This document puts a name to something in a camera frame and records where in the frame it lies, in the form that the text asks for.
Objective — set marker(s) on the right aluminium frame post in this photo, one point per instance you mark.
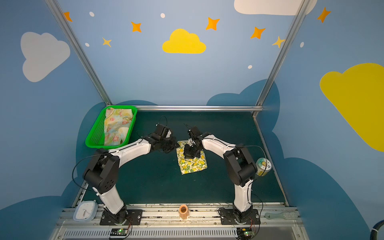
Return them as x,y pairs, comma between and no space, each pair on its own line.
292,32

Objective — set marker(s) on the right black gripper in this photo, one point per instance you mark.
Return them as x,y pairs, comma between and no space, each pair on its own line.
191,148

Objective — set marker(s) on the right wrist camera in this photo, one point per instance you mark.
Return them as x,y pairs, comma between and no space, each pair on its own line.
194,133

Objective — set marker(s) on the controller board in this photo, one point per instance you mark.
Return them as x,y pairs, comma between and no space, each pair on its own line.
120,233
244,234

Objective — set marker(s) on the left aluminium frame post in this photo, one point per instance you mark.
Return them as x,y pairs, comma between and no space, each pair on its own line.
59,15

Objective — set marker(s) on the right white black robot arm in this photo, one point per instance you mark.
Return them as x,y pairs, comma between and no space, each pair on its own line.
241,167

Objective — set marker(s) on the right controller board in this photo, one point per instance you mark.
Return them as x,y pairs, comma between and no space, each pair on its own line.
244,234

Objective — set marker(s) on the round green white tin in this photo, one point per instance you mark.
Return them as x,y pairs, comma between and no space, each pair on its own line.
263,167

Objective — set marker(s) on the lemon print skirt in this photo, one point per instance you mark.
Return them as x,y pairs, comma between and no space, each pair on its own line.
190,165

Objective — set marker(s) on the white square clock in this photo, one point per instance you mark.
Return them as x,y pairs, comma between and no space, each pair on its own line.
85,211

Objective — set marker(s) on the rear aluminium frame rail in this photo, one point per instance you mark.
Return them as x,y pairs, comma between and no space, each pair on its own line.
200,108

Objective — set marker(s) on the green plastic basket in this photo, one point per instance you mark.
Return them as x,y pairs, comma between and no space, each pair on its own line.
96,136

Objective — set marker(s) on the aluminium frame post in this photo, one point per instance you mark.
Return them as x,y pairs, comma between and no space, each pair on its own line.
59,15
292,32

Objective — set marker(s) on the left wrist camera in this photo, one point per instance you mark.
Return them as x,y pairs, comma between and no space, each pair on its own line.
161,132

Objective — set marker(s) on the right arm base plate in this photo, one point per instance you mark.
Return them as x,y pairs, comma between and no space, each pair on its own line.
234,217

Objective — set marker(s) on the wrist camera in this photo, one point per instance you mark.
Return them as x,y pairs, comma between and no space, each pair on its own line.
194,133
161,132

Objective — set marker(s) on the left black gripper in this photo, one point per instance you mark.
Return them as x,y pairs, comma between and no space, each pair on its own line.
169,144

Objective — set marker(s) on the pink floral skirt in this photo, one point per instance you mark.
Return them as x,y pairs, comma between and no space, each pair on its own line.
116,125

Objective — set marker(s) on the right side frame rail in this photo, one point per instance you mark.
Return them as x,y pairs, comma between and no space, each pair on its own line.
254,114

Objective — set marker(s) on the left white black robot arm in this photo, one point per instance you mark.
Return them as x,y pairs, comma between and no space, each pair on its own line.
102,172

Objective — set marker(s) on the orange ribbed cup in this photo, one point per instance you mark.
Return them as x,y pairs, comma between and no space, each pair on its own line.
184,212

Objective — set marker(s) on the front aluminium rail bed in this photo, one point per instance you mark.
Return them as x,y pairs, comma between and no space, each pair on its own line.
162,222

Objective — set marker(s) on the left controller board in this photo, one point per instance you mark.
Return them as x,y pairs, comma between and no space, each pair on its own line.
120,233

